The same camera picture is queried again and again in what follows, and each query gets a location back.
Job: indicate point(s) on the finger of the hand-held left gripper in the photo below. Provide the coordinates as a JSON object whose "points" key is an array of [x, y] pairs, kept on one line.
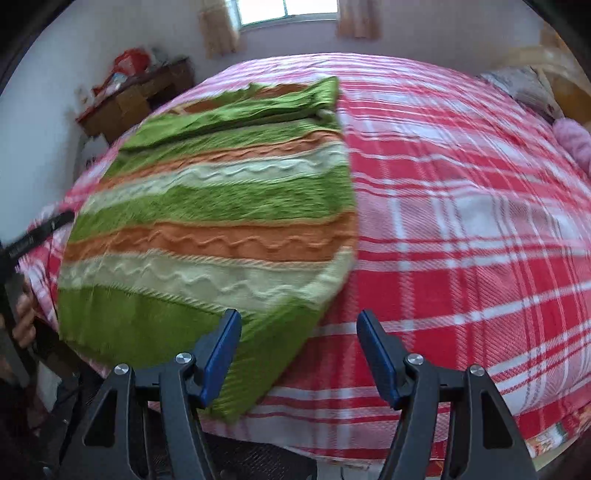
{"points": [[44, 229]]}

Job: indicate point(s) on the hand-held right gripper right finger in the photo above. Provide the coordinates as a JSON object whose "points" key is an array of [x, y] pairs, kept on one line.
{"points": [[376, 355]]}

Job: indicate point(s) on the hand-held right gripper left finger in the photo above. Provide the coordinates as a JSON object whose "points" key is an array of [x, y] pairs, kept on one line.
{"points": [[221, 350]]}

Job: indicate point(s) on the green orange striped knit sweater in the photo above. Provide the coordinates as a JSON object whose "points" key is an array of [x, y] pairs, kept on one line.
{"points": [[207, 207]]}

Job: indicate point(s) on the person's left hand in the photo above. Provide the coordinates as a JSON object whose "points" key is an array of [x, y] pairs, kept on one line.
{"points": [[24, 321]]}

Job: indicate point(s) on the wooden desk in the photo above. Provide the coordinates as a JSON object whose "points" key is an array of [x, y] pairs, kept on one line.
{"points": [[134, 97]]}

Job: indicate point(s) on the bed with red plaid sheet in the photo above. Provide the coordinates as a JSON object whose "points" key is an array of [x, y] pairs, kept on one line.
{"points": [[461, 207]]}

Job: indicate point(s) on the red gift bag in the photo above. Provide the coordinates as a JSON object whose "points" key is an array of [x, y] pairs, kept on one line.
{"points": [[127, 64]]}

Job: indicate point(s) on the beige patterned curtain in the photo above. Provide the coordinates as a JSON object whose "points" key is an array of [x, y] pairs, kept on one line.
{"points": [[358, 18], [218, 27]]}

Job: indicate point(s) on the pink pillow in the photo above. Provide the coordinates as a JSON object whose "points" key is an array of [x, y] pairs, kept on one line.
{"points": [[575, 143]]}

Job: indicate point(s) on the floral pillow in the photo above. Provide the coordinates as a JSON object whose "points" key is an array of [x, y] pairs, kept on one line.
{"points": [[521, 87]]}

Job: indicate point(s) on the window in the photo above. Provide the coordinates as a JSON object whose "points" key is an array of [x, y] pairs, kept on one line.
{"points": [[286, 11]]}

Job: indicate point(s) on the cream wooden headboard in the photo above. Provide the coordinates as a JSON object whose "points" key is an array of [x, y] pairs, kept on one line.
{"points": [[554, 60]]}

